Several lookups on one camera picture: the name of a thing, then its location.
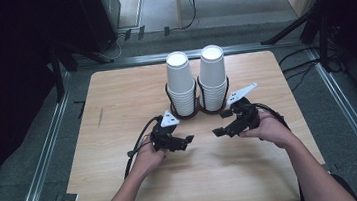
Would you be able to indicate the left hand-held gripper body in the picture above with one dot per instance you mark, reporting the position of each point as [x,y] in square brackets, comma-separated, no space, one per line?
[161,135]

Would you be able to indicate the dark cabinet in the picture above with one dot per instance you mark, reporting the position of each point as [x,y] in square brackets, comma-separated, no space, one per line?
[100,14]

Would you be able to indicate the black metal stand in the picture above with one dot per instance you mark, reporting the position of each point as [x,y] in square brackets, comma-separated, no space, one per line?
[57,73]

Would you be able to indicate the metal floor rail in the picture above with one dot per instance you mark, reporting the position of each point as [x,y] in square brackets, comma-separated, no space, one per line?
[42,161]
[353,122]

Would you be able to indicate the black tripod stand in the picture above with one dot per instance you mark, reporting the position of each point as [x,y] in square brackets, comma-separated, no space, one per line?
[311,12]

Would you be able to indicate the grey tape piece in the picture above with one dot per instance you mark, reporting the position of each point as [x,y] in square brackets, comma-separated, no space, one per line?
[67,197]

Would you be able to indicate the stack of white paper cups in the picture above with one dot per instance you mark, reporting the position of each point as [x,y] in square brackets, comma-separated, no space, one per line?
[180,80]
[212,73]

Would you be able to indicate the person's right hand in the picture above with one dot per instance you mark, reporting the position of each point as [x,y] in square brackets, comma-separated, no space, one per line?
[273,130]

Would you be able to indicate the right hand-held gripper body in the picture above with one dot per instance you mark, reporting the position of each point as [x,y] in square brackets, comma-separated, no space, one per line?
[246,113]

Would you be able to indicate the person's left hand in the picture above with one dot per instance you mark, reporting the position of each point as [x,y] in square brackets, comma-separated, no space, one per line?
[147,159]

